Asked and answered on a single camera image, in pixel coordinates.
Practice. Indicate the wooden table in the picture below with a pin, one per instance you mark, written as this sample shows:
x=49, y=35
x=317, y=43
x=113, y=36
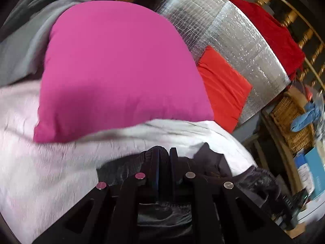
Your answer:
x=281, y=152

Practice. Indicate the grey garment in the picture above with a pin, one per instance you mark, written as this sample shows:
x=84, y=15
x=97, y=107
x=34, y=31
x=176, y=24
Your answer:
x=22, y=48

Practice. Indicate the orange-red pillow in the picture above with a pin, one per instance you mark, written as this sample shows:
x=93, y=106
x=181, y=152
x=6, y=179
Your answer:
x=223, y=89

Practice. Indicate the red cloth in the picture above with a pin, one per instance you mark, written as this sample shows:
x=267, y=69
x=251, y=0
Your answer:
x=274, y=38

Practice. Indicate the light blue cardboard box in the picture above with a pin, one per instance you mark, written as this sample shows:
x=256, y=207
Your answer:
x=314, y=162

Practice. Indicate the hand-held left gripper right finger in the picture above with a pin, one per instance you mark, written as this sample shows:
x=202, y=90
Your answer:
x=203, y=208

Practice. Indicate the blue cloth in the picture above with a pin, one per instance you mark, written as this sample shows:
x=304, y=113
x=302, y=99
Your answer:
x=304, y=119

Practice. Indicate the silver foil insulation mat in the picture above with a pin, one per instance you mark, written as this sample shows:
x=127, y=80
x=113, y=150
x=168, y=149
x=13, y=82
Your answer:
x=228, y=30

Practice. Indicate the white blanket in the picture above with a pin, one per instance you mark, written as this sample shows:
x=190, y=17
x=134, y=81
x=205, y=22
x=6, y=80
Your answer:
x=50, y=170

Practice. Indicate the wicker basket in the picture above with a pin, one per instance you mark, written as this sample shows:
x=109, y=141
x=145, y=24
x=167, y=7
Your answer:
x=287, y=114

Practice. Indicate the pink pillow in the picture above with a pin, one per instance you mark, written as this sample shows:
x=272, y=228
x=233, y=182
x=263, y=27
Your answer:
x=114, y=68

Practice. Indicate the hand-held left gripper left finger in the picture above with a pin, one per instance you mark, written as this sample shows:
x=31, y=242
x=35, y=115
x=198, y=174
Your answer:
x=127, y=208

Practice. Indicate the black quilted jacket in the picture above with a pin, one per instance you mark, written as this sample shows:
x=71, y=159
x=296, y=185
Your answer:
x=119, y=167

